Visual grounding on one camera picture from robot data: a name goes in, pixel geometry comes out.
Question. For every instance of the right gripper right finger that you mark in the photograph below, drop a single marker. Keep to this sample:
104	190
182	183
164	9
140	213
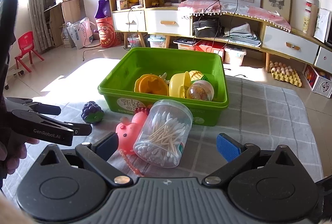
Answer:
233	151

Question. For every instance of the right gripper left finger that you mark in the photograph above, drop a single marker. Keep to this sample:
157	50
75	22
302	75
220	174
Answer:
104	148

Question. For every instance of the clear capsule with pink cap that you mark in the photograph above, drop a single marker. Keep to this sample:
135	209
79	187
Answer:
200	90

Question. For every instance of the toy corn cob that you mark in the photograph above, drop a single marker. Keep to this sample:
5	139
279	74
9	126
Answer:
196	76

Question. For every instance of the yellow toy pot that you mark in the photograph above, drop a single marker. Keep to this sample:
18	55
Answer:
179	84

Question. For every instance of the orange toy pumpkin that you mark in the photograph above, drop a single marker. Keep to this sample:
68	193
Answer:
151	84

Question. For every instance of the brown rubber rabbit toy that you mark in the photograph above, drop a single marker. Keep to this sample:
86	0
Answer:
164	77

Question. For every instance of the person left hand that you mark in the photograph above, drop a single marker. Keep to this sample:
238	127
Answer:
13	152

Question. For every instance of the pink rubber pig toy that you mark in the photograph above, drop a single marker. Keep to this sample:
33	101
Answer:
128	130

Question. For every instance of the purple toy grapes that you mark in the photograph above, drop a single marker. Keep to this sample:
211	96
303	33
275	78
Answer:
92	113

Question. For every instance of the grey checked table cloth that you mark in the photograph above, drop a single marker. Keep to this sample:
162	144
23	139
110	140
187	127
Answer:
262	114

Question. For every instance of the clear cotton swab jar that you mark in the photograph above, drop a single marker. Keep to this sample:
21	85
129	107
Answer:
163	137

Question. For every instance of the red plastic child chair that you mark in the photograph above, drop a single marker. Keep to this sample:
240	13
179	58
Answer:
26	47

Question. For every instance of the egg carton tray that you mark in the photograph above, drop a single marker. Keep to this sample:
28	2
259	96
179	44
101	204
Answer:
281	72

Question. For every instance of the green plastic storage bin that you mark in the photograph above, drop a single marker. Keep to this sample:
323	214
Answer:
118	86

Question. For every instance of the white plastic shopping bag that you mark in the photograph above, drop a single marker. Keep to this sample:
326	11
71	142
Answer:
80	32

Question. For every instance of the red paper bag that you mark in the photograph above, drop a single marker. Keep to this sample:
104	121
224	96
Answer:
107	34

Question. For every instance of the wooden tv cabinet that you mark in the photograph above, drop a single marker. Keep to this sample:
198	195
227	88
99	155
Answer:
274	39

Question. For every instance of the pink lace cloth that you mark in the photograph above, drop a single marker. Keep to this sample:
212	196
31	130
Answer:
210	7

